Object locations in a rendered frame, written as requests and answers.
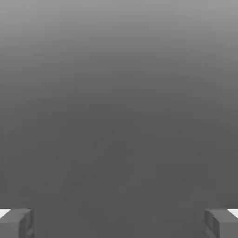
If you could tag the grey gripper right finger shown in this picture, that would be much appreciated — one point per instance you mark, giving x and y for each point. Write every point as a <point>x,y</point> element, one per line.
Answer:
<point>223,223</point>

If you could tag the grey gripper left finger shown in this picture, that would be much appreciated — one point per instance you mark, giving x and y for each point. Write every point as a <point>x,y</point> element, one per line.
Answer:
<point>14,223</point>

